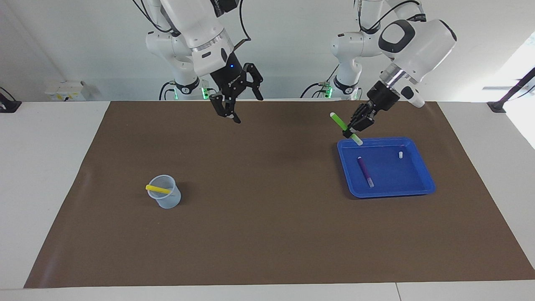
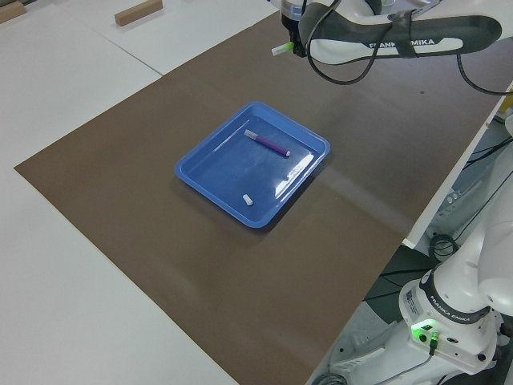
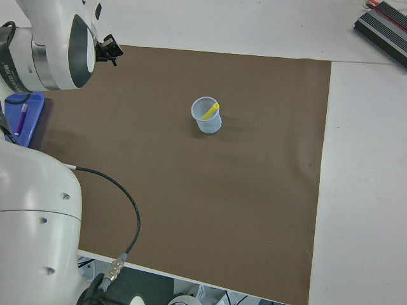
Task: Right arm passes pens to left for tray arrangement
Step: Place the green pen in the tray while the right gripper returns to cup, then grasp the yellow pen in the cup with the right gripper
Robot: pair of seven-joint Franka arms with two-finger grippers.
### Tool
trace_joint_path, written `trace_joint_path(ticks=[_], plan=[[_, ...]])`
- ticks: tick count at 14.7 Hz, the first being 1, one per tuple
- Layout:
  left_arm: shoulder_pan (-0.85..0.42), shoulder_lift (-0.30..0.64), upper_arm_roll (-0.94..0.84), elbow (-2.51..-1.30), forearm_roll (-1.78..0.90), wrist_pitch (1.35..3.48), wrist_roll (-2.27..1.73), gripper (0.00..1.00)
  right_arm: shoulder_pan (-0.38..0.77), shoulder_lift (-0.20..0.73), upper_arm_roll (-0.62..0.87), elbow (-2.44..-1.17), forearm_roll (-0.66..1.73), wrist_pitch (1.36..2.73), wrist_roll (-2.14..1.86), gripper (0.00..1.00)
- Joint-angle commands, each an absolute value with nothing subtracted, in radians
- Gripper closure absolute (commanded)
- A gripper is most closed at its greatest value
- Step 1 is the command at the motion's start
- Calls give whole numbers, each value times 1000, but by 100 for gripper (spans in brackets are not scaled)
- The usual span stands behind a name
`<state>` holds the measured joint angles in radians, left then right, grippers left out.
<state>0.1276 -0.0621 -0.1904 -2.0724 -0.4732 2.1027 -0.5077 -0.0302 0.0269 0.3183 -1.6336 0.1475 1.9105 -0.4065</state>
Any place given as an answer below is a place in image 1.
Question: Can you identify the brown table mat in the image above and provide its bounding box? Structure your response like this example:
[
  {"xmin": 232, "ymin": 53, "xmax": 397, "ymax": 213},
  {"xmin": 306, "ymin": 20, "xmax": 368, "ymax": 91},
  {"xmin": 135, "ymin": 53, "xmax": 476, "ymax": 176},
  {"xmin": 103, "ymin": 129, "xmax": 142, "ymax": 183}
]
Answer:
[{"xmin": 24, "ymin": 100, "xmax": 535, "ymax": 289}]

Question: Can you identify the white wall outlet box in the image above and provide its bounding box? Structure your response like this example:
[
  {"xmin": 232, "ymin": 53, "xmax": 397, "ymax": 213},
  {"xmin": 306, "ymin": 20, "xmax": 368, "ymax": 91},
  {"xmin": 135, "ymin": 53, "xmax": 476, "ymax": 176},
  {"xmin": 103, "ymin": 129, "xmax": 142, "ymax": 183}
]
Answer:
[{"xmin": 45, "ymin": 81, "xmax": 90, "ymax": 102}]

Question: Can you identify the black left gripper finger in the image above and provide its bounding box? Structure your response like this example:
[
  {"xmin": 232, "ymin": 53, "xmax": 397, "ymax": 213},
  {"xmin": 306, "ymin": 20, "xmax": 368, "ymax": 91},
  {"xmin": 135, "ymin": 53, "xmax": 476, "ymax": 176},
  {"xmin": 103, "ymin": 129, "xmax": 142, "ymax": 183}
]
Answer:
[
  {"xmin": 343, "ymin": 119, "xmax": 372, "ymax": 139},
  {"xmin": 350, "ymin": 102, "xmax": 375, "ymax": 126}
]

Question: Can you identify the black base cable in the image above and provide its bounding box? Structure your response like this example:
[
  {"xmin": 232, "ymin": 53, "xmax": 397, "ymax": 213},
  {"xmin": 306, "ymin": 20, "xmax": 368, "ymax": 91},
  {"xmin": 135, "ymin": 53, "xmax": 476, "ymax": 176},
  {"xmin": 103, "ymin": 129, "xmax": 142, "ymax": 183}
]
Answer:
[
  {"xmin": 159, "ymin": 81, "xmax": 178, "ymax": 101},
  {"xmin": 300, "ymin": 63, "xmax": 340, "ymax": 99}
]

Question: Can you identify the clear plastic cup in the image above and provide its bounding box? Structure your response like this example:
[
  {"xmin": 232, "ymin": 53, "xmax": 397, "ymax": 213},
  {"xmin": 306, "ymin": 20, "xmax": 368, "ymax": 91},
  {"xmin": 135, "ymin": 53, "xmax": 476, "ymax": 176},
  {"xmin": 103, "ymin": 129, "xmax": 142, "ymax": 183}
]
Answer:
[{"xmin": 150, "ymin": 175, "xmax": 182, "ymax": 209}]

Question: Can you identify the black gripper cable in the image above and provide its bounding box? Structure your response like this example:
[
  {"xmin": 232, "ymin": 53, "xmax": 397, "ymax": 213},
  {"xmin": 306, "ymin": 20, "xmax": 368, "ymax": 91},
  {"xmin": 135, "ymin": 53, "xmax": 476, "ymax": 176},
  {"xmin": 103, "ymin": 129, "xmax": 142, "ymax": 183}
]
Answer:
[
  {"xmin": 355, "ymin": 0, "xmax": 423, "ymax": 34},
  {"xmin": 234, "ymin": 0, "xmax": 251, "ymax": 53}
]

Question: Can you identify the blue plastic tray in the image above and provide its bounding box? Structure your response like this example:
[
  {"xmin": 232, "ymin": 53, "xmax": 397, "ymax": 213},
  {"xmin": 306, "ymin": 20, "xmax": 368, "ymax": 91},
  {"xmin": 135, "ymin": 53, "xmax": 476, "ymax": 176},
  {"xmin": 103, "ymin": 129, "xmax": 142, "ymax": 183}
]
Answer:
[{"xmin": 337, "ymin": 137, "xmax": 436, "ymax": 198}]

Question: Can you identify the black clamp stand with rod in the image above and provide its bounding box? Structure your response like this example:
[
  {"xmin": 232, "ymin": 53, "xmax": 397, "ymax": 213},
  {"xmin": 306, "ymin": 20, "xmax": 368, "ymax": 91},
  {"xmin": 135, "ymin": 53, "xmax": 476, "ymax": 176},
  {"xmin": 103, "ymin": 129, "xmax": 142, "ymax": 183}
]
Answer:
[{"xmin": 487, "ymin": 67, "xmax": 535, "ymax": 113}]

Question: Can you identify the purple pen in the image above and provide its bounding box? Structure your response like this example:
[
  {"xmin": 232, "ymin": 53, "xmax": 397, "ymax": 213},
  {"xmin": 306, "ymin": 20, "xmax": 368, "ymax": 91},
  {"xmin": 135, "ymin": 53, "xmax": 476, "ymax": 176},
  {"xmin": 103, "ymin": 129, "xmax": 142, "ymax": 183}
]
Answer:
[{"xmin": 357, "ymin": 156, "xmax": 375, "ymax": 188}]

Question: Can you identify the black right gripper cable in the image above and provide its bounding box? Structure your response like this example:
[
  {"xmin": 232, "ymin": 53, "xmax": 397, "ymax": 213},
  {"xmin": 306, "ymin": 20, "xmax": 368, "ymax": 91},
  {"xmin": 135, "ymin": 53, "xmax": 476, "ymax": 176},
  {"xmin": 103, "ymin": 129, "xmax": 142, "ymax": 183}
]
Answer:
[{"xmin": 234, "ymin": 0, "xmax": 251, "ymax": 53}]

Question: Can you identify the green pen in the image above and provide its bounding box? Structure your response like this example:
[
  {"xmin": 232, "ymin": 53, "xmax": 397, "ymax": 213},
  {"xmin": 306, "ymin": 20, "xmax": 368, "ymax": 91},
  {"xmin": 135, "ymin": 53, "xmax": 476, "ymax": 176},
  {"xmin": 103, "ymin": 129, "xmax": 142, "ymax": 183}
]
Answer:
[{"xmin": 330, "ymin": 112, "xmax": 363, "ymax": 146}]

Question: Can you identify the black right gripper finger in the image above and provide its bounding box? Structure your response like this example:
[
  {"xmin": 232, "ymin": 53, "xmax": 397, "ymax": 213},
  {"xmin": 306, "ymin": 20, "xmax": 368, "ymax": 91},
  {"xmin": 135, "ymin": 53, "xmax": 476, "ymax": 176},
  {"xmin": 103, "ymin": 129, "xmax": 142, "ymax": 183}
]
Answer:
[
  {"xmin": 244, "ymin": 63, "xmax": 264, "ymax": 101},
  {"xmin": 210, "ymin": 93, "xmax": 242, "ymax": 124}
]

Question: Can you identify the black table clamp mount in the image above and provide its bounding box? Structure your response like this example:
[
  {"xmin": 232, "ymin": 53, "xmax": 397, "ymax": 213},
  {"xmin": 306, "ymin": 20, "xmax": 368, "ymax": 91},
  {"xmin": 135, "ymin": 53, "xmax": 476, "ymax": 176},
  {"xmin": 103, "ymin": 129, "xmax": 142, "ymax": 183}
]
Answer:
[{"xmin": 0, "ymin": 87, "xmax": 22, "ymax": 113}]

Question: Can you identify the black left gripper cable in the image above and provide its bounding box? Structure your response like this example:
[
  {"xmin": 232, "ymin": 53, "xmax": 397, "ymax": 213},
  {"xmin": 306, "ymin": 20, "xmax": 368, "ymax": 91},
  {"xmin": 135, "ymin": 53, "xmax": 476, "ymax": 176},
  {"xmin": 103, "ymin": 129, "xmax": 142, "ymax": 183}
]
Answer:
[{"xmin": 355, "ymin": 0, "xmax": 423, "ymax": 34}]

